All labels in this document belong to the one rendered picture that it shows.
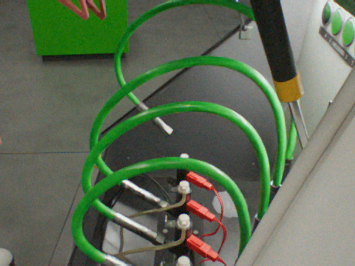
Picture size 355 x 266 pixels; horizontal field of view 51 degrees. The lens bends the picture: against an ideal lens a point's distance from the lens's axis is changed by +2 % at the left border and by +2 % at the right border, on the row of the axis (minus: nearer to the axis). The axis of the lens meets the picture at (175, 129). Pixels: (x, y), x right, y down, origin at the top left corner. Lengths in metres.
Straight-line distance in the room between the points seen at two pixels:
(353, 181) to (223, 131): 0.85
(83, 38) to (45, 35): 0.37
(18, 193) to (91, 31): 2.11
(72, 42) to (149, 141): 3.09
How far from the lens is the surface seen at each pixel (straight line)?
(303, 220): 0.26
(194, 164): 0.42
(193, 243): 0.61
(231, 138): 1.07
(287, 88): 0.28
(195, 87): 0.98
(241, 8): 0.64
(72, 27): 4.04
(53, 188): 2.44
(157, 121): 0.79
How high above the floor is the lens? 1.58
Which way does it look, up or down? 33 degrees down
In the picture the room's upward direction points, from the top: 3 degrees clockwise
